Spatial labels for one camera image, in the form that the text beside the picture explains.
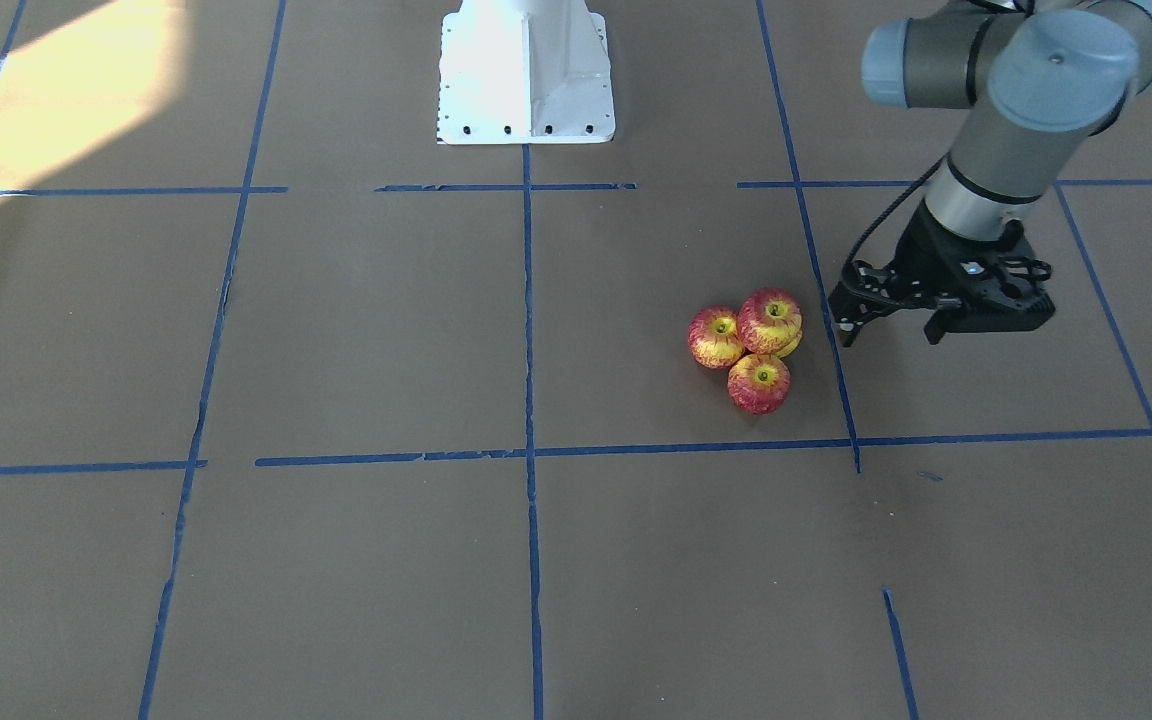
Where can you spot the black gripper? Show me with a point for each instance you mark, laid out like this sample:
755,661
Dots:
928,252

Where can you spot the red yellow apple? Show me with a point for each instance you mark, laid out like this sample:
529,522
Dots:
759,383
713,337
770,322

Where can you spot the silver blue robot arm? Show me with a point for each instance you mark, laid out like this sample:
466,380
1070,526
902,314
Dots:
1035,84

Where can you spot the red yellow apple front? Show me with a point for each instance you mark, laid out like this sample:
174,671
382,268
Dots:
759,383

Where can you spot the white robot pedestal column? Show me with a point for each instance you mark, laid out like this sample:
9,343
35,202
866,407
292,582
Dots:
523,73

